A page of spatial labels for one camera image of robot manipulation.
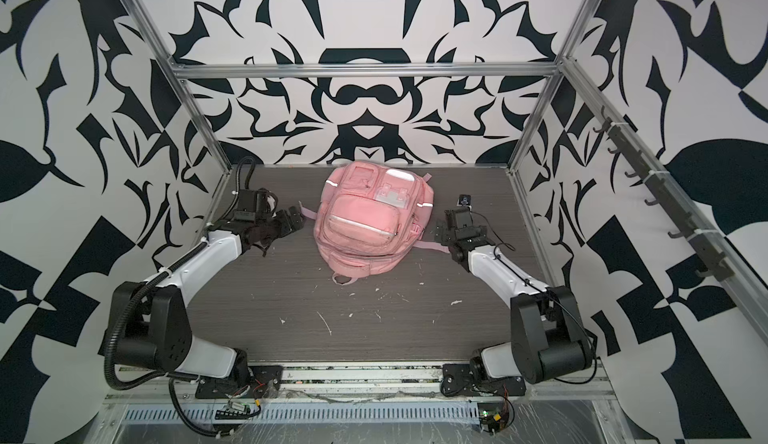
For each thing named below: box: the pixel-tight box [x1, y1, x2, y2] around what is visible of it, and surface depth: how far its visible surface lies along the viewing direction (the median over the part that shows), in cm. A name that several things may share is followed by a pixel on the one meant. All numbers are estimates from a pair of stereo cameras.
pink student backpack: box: [298, 161, 451, 285], surface depth 98 cm
